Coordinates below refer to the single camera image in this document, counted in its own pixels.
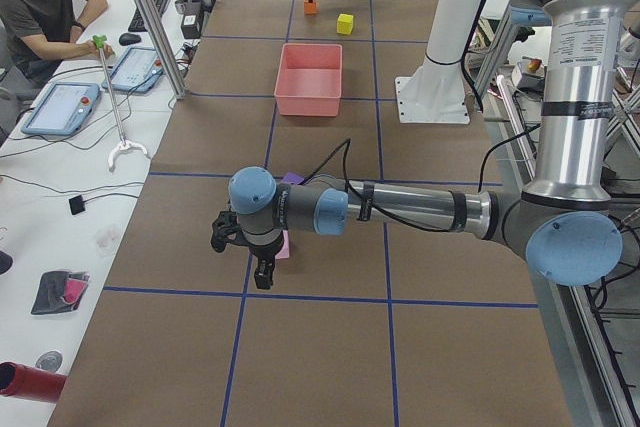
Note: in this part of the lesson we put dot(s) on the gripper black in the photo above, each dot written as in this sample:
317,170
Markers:
264,251

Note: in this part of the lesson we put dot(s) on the pink foam block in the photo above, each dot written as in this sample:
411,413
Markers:
284,252

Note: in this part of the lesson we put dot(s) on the orange foam block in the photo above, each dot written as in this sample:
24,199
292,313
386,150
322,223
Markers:
310,7

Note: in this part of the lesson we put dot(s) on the yellow foam block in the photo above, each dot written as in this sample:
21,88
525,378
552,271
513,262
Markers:
345,24

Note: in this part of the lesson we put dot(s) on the pink plastic bin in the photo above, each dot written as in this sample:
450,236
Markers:
309,80

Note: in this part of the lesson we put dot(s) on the grey pouch with pink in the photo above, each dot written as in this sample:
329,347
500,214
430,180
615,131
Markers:
60,291

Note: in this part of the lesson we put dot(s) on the purple foam block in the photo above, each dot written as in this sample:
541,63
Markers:
292,178

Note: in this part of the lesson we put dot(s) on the black power adapter box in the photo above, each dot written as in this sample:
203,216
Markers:
192,18

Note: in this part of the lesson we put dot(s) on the black computer mouse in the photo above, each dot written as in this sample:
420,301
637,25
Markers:
128,38

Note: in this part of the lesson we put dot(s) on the far blue teach pendant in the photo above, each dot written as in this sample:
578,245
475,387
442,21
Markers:
136,71

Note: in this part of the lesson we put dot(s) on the blue teach pendant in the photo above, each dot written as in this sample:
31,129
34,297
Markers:
63,110
136,71

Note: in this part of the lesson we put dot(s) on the small black square puck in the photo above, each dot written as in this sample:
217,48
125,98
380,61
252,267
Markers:
77,205

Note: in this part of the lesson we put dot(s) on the round metal disc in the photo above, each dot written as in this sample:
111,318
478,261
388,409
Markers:
50,361

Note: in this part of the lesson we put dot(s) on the near blue teach pendant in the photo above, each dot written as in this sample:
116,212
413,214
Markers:
63,110

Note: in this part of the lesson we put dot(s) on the red cylinder bottle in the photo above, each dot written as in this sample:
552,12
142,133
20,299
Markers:
30,383

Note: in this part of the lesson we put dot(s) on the seated person dark shirt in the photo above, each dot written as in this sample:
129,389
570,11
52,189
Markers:
43,33

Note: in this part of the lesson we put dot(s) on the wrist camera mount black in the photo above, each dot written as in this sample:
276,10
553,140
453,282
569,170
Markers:
226,230

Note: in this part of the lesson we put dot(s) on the aluminium frame post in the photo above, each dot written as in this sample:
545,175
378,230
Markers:
161,43

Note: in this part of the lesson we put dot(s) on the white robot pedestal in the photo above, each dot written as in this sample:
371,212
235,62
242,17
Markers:
435,93

